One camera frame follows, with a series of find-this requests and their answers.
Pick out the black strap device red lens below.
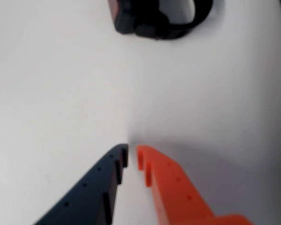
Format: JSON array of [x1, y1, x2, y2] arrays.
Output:
[[107, 0, 214, 41]]

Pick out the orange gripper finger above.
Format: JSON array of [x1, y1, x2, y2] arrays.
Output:
[[136, 145, 254, 225]]

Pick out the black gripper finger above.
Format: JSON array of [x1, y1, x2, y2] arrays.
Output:
[[34, 143, 129, 225]]

